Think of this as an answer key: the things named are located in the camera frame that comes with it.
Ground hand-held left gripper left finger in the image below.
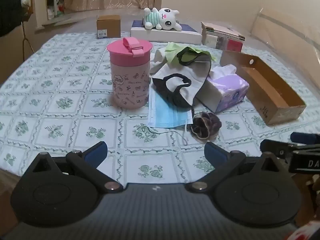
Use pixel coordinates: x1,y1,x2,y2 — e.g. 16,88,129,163
25,141,123,194

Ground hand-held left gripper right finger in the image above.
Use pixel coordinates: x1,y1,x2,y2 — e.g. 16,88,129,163
185,142,290,194

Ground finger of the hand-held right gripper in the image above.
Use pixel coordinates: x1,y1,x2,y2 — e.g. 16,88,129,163
260,139,292,160
290,132,320,144

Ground dark velvet scrunchie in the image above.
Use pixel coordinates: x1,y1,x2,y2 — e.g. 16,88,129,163
190,111,222,142

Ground purple tissue pack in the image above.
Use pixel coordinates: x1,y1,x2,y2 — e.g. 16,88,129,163
195,64,250,113

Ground cardboard tray box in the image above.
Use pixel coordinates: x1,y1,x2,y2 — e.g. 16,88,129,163
219,50,307,125

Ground blue face mask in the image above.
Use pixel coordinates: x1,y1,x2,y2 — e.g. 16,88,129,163
148,87,194,145

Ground white black-trimmed face mask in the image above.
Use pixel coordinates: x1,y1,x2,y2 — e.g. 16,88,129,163
152,47,212,108

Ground green cloth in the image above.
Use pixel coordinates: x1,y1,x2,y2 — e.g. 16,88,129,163
165,42,217,65

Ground red and white garment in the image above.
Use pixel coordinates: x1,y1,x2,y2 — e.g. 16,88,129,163
287,224,320,240

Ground pink lidded cup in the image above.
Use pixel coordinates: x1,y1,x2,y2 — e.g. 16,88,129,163
107,37,154,110

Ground plastic wrapped headboard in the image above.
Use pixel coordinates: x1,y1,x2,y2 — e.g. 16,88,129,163
250,5,320,63

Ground stack of books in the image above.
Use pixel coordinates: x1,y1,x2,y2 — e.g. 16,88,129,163
201,21,246,53

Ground small brown cardboard box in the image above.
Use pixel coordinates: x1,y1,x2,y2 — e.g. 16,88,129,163
96,15,122,39

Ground flat white box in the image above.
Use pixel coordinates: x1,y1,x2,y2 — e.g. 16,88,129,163
130,20,203,46

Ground white plush toy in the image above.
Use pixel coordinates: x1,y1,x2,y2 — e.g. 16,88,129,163
143,7,182,32

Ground dark hanging garment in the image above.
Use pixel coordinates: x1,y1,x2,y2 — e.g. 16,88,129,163
0,0,23,38

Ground black cable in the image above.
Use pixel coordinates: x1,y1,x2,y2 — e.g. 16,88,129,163
22,21,35,55

